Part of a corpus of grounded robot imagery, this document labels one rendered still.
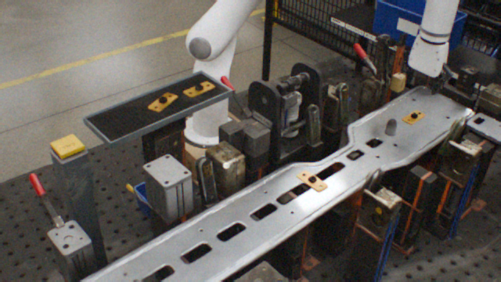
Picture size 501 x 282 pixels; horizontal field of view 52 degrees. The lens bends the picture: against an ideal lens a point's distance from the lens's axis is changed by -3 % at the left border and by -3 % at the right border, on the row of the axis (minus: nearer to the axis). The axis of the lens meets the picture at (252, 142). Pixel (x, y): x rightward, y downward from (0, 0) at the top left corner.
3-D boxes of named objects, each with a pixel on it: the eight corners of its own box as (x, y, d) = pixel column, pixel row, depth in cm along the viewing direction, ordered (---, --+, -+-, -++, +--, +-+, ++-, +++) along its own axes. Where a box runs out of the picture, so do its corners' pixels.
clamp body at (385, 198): (365, 305, 143) (391, 215, 122) (333, 278, 150) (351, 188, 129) (386, 287, 148) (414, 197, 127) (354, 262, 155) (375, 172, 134)
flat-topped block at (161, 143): (165, 245, 157) (153, 122, 130) (150, 230, 162) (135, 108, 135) (192, 230, 163) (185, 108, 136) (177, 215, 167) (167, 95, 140)
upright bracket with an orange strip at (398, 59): (376, 158, 194) (402, 35, 164) (373, 157, 195) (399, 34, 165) (381, 155, 196) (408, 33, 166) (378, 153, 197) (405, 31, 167)
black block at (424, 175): (409, 262, 155) (433, 189, 138) (380, 242, 161) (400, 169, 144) (423, 249, 160) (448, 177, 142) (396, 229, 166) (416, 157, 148)
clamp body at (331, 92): (323, 197, 177) (337, 104, 154) (298, 180, 183) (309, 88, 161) (341, 186, 182) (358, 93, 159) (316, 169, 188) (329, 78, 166)
